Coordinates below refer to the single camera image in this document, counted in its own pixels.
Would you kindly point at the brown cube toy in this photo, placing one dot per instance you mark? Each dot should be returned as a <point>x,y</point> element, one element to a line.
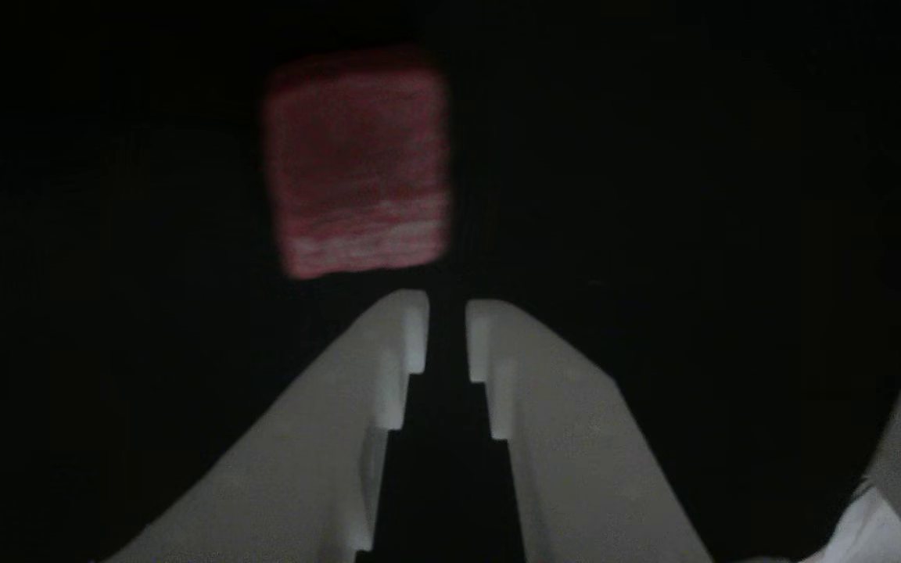
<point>357,164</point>

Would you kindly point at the black desk mat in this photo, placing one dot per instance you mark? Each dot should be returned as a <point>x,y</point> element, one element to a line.
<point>106,234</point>

